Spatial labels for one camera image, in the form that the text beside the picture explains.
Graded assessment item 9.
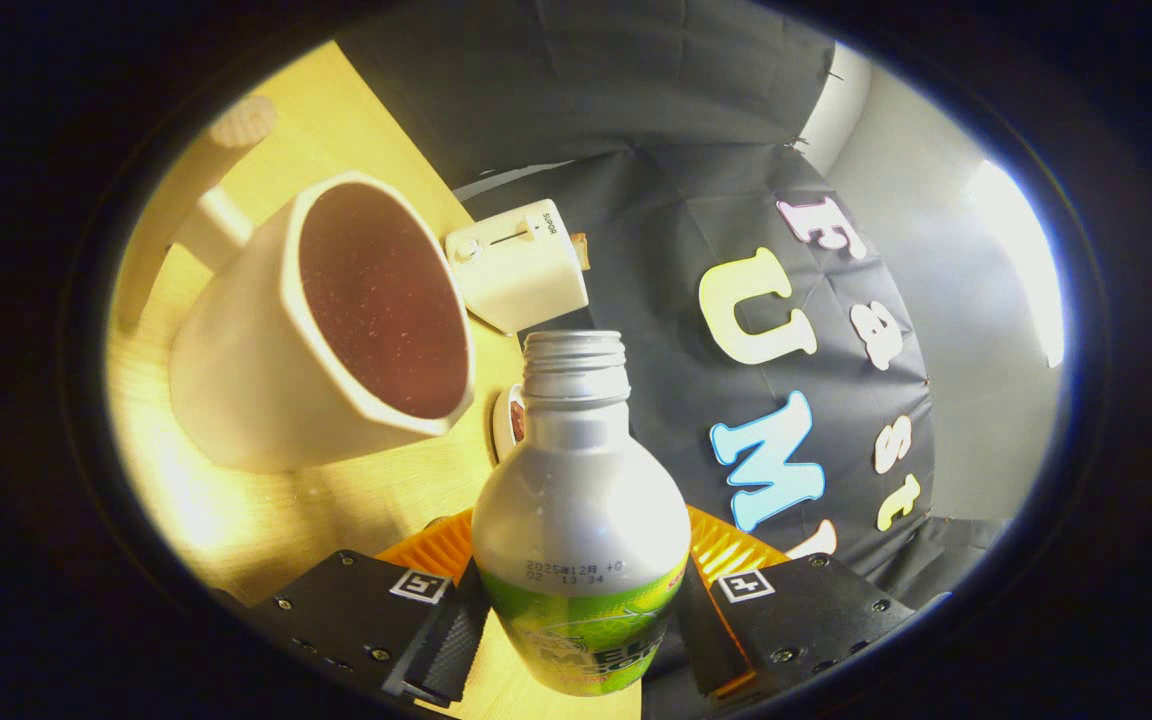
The small white plate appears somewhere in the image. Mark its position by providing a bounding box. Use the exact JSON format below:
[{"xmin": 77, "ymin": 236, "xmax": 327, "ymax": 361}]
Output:
[{"xmin": 491, "ymin": 383, "xmax": 529, "ymax": 466}]

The silver green juice bottle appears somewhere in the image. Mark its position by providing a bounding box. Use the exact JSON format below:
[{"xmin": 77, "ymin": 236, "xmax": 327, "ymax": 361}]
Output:
[{"xmin": 471, "ymin": 330, "xmax": 692, "ymax": 698}]

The wooden table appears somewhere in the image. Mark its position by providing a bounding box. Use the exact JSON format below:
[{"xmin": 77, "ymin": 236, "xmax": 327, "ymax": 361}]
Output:
[{"xmin": 104, "ymin": 40, "xmax": 647, "ymax": 720}]

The white toaster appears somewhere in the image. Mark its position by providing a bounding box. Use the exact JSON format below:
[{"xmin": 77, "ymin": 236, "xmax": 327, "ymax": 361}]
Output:
[{"xmin": 444, "ymin": 198, "xmax": 592, "ymax": 336}]

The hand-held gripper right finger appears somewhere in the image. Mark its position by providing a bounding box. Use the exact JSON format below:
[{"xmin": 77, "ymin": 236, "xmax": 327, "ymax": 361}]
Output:
[{"xmin": 671, "ymin": 505, "xmax": 922, "ymax": 701}]

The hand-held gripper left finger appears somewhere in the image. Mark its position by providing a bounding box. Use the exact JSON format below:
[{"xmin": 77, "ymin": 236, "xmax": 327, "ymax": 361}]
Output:
[{"xmin": 246, "ymin": 508, "xmax": 492, "ymax": 709}]

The white cup with wooden handle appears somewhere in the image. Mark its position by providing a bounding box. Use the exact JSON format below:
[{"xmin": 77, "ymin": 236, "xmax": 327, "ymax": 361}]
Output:
[{"xmin": 116, "ymin": 95, "xmax": 477, "ymax": 474}]

